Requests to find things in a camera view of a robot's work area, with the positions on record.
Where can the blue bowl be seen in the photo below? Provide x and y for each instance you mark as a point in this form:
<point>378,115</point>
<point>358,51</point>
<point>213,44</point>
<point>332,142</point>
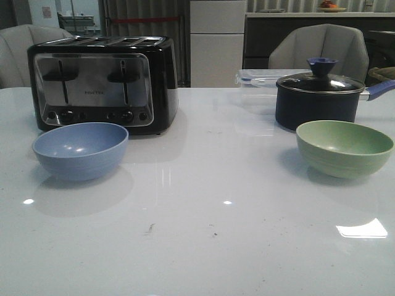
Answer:
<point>81,151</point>

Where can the green bowl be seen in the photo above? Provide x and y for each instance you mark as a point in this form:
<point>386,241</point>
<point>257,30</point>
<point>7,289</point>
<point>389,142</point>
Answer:
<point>343,149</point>

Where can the black and silver toaster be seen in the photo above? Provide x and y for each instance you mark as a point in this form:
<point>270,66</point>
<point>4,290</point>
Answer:
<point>130,81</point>

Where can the clear plastic food container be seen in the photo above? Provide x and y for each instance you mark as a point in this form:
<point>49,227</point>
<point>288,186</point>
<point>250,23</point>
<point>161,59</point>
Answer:
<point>258,88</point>

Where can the dark blue saucepan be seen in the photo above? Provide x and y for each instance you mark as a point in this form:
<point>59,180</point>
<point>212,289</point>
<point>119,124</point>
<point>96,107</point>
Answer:
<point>295,107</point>

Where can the white cabinet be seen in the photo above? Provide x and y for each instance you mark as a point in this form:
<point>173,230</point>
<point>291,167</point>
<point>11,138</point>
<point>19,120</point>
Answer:
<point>216,42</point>

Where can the dark counter unit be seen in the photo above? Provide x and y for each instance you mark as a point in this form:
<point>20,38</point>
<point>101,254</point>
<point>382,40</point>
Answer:
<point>265,31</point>

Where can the glass pot lid blue knob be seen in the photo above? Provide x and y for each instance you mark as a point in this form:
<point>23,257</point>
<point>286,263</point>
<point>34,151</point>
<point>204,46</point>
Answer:
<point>320,80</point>

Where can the grey chair on right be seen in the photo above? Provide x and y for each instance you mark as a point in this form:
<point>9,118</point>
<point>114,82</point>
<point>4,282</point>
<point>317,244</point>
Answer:
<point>344,44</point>

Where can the grey chair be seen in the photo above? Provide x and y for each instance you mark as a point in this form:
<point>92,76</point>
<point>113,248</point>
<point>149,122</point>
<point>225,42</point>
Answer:
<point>15,42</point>
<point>344,44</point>

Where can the fruit plate on counter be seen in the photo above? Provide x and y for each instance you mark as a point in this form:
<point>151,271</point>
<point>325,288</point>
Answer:
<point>330,6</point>

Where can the grey chair on left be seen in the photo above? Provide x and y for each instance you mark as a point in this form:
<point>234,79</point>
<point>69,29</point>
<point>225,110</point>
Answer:
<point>15,42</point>

